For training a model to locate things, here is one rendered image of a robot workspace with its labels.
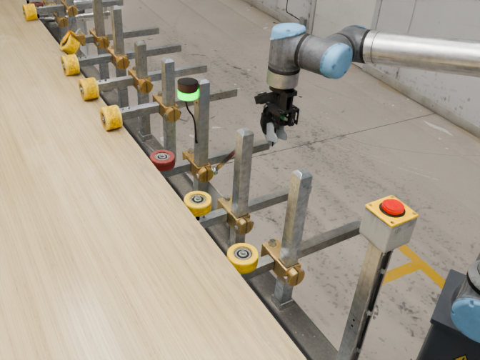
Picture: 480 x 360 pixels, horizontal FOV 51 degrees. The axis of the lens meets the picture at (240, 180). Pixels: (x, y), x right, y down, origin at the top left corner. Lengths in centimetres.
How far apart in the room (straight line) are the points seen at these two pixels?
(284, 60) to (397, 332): 144
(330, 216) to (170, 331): 191
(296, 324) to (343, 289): 112
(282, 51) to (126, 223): 62
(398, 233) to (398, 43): 59
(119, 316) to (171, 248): 23
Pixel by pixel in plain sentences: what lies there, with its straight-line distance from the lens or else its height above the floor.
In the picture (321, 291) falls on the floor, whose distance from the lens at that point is 246.
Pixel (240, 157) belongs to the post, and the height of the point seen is 105.
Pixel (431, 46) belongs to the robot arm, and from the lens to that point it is 135.
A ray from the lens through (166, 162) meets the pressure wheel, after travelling 159.
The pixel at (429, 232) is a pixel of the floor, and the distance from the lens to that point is 299.
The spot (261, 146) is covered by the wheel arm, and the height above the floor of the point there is 85.
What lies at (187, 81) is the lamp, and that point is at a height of 117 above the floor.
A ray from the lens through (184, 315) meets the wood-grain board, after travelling 114.
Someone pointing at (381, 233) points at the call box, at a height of 119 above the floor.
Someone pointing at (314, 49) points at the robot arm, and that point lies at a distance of 132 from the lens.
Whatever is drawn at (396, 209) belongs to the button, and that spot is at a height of 123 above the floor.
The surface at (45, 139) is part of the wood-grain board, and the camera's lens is 177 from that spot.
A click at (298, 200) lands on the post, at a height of 108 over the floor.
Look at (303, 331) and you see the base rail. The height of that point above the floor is 70.
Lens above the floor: 178
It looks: 35 degrees down
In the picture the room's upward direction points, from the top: 4 degrees clockwise
